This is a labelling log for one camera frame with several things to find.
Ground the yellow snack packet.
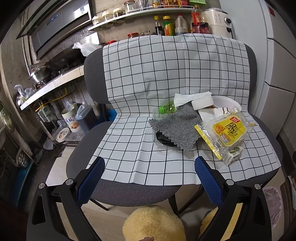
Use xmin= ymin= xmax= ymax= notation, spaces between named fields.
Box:
xmin=195 ymin=109 xmax=257 ymax=161

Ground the grey cleaning cloth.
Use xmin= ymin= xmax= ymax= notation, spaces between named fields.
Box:
xmin=149 ymin=102 xmax=202 ymax=151

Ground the orange white paper bowl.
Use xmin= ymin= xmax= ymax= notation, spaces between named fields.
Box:
xmin=211 ymin=96 xmax=242 ymax=115

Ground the white paper tissue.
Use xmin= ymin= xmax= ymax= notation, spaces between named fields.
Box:
xmin=174 ymin=91 xmax=212 ymax=107

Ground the green plastic bottle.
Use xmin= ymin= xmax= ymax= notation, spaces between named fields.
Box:
xmin=152 ymin=101 xmax=176 ymax=120

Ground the white sponge block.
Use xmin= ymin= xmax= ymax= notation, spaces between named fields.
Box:
xmin=191 ymin=94 xmax=214 ymax=110

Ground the pink-lined trash bin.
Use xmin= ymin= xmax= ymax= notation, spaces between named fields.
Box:
xmin=262 ymin=186 xmax=283 ymax=229

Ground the white kitchen counter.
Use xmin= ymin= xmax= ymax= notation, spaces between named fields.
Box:
xmin=20 ymin=65 xmax=84 ymax=111

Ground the grey office chair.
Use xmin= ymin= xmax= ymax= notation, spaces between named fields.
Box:
xmin=66 ymin=44 xmax=283 ymax=207

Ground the yellow fuzzy slipper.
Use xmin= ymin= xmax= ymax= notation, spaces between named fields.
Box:
xmin=122 ymin=205 xmax=186 ymax=240

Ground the white paper bucket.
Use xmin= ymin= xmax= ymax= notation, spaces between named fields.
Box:
xmin=61 ymin=103 xmax=81 ymax=133

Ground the dark oil jug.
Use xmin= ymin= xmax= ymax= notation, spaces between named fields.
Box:
xmin=75 ymin=102 xmax=97 ymax=134

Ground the steel cooking pot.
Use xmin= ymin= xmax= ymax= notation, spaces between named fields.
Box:
xmin=29 ymin=66 xmax=51 ymax=85

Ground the black wok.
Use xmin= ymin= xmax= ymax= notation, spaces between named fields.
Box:
xmin=46 ymin=48 xmax=86 ymax=71

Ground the white grid-pattern cloth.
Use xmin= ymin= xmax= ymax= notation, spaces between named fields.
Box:
xmin=93 ymin=34 xmax=280 ymax=186

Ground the white refrigerator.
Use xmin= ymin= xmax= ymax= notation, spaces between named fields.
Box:
xmin=220 ymin=1 xmax=295 ymax=136

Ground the red label oil bottle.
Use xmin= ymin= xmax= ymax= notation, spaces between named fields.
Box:
xmin=191 ymin=4 xmax=210 ymax=34

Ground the steel range hood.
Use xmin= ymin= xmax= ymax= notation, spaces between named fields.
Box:
xmin=17 ymin=0 xmax=93 ymax=60

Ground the brown vinegar jug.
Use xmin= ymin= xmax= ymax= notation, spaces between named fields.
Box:
xmin=175 ymin=15 xmax=188 ymax=36

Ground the green label sauce bottle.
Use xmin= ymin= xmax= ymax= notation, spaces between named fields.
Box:
xmin=163 ymin=16 xmax=175 ymax=36

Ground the dark soy sauce bottle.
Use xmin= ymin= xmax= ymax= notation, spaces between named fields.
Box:
xmin=154 ymin=16 xmax=163 ymax=36

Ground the wall spice shelf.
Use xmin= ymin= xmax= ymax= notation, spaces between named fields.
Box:
xmin=88 ymin=6 xmax=193 ymax=31

